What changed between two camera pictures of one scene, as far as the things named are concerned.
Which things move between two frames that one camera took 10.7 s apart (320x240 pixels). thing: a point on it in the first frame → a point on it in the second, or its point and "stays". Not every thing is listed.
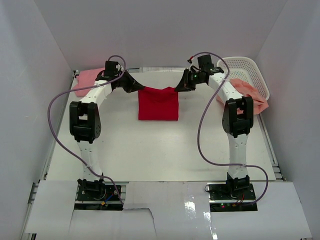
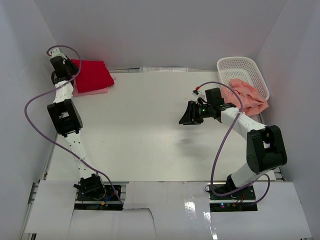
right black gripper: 184,85 → 190,117
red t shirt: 158,104 → 93,75
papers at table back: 162,69 stays
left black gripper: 132,85 → 74,68
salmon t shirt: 259,104 stays
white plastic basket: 248,70 stays
